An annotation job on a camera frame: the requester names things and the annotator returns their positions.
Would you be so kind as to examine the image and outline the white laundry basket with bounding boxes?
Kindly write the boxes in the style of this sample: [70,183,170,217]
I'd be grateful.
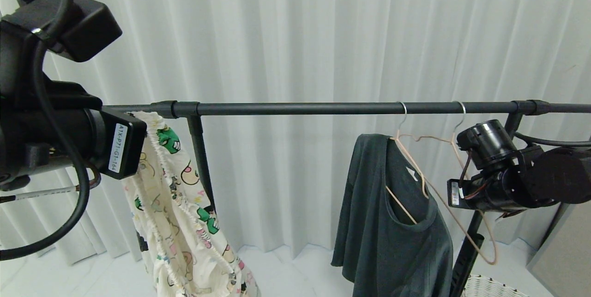
[462,275,529,297]

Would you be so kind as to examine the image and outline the dark grey shirt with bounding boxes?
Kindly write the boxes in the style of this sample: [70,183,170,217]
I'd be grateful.
[331,133,454,297]

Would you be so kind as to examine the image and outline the pink clothes hanger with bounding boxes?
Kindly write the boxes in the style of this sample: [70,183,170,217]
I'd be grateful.
[399,102,498,265]
[385,102,431,225]

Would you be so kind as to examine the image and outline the black clothes rack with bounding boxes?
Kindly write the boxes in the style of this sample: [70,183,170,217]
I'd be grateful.
[104,100,591,297]

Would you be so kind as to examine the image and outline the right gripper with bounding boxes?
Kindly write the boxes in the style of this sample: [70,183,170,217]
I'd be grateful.
[447,166,527,213]

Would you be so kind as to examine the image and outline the white curtain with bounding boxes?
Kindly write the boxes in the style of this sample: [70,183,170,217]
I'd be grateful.
[0,0,591,265]

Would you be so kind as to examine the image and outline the cream printed garment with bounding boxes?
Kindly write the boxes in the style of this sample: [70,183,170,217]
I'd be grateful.
[122,111,261,297]

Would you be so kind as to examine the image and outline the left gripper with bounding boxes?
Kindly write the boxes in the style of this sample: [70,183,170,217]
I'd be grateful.
[0,108,148,180]

